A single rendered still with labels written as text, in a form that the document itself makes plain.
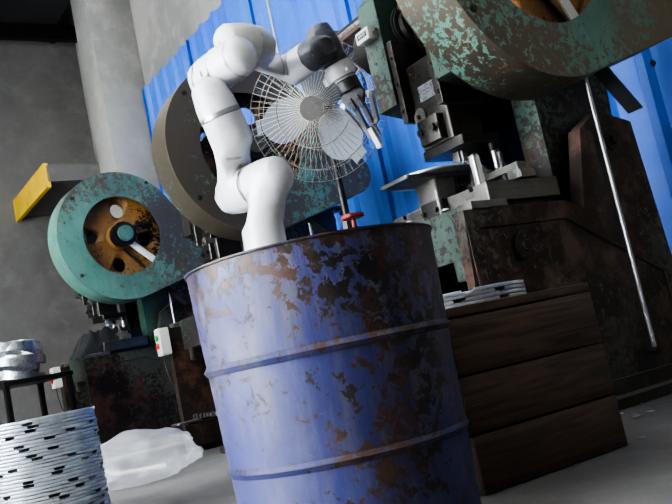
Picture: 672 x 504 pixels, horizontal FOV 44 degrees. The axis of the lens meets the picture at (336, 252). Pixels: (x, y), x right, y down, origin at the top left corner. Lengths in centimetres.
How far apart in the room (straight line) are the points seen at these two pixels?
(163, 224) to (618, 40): 355
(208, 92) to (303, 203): 179
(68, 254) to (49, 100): 443
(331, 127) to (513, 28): 128
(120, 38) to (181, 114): 437
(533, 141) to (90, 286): 323
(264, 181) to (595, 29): 108
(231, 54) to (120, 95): 570
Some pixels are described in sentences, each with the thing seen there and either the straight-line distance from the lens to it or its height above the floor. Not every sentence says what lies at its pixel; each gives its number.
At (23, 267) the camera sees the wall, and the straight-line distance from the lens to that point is 887.
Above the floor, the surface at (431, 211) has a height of 68.
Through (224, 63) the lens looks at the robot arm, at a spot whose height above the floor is 109.
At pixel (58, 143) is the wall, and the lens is 932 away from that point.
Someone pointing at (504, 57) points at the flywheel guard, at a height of 98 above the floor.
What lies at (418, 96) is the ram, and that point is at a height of 106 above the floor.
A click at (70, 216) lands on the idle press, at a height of 147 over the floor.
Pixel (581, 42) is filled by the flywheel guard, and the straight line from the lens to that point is 251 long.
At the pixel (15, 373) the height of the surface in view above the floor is 59.
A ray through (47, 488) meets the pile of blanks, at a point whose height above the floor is 14.
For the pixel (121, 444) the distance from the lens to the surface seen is 319.
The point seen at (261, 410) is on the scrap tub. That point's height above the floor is 25.
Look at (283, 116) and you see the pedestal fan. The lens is 349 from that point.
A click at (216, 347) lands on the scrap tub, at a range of 128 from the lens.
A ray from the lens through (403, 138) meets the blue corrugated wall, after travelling 468.
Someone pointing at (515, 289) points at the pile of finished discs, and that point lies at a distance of 177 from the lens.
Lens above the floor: 30
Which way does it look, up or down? 7 degrees up
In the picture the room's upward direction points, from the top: 12 degrees counter-clockwise
